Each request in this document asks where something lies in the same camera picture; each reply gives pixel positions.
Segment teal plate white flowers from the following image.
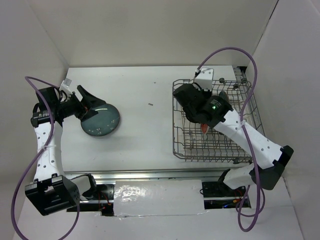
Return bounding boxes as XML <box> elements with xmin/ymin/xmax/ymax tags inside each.
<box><xmin>80</xmin><ymin>103</ymin><xmax>121</xmax><ymax>137</ymax></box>

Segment dark teal plate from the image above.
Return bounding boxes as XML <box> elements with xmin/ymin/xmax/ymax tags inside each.
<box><xmin>218</xmin><ymin>91</ymin><xmax>230</xmax><ymax>103</ymax></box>

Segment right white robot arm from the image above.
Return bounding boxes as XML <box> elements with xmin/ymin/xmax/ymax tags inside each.
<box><xmin>173</xmin><ymin>83</ymin><xmax>294</xmax><ymax>196</ymax></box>

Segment grey wire dish rack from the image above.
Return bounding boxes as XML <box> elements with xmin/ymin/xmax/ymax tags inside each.
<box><xmin>172</xmin><ymin>78</ymin><xmax>252</xmax><ymax>167</ymax></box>

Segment red plate blue flower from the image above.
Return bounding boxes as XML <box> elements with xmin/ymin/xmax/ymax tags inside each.
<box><xmin>200</xmin><ymin>123</ymin><xmax>209</xmax><ymax>134</ymax></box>

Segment purple cable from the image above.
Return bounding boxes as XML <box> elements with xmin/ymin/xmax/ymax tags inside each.
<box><xmin>11</xmin><ymin>76</ymin><xmax>81</xmax><ymax>240</ymax></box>
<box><xmin>197</xmin><ymin>46</ymin><xmax>266</xmax><ymax>233</ymax></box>

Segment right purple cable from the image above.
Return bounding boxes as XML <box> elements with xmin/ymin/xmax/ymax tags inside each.
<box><xmin>197</xmin><ymin>46</ymin><xmax>266</xmax><ymax>233</ymax></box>

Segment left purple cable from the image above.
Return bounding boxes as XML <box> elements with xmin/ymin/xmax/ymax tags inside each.
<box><xmin>11</xmin><ymin>76</ymin><xmax>81</xmax><ymax>240</ymax></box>

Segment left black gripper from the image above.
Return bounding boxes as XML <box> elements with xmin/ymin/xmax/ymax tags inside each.
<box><xmin>55</xmin><ymin>85</ymin><xmax>106</xmax><ymax>123</ymax></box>

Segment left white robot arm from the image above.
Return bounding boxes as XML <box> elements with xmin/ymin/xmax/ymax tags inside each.
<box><xmin>25</xmin><ymin>85</ymin><xmax>105</xmax><ymax>216</ymax></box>

